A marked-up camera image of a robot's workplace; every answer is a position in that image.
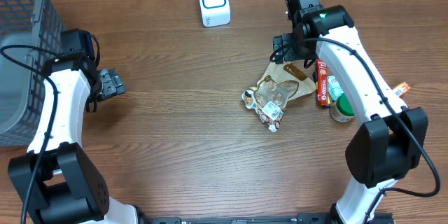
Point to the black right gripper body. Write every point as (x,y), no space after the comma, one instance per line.
(292,52)

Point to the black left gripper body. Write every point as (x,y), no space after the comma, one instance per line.
(110,84)

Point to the red snack bar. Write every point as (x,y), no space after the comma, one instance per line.
(322,80)

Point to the brown paper snack bag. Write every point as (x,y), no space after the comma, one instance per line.
(294,80)

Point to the teal wet wipes pack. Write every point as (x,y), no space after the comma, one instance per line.
(334,88)

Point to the white printed snack packet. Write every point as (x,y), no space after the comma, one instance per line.
(269,100)

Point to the green lidded jar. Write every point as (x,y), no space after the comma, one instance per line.
(341,110)

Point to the orange tissue pack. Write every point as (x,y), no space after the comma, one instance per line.
(401,89)

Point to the yellow highlighter pen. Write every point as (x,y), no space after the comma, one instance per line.
(315,77)

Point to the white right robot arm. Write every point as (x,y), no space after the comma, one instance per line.
(390,137)

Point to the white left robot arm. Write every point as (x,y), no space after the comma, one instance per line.
(56,180)

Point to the white barcode scanner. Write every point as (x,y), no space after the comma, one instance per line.
(215,12)

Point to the grey plastic basket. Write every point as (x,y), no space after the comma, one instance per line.
(31,29)

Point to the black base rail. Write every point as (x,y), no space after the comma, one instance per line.
(238,220)

